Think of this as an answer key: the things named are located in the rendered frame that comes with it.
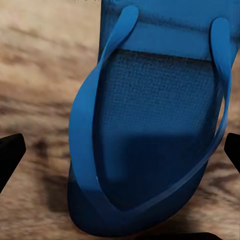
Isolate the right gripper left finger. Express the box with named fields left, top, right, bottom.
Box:
left=0, top=133, right=26, bottom=193

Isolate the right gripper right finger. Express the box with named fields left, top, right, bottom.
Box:
left=224, top=133, right=240, bottom=173

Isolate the sandal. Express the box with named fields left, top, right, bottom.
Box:
left=67, top=0, right=240, bottom=238

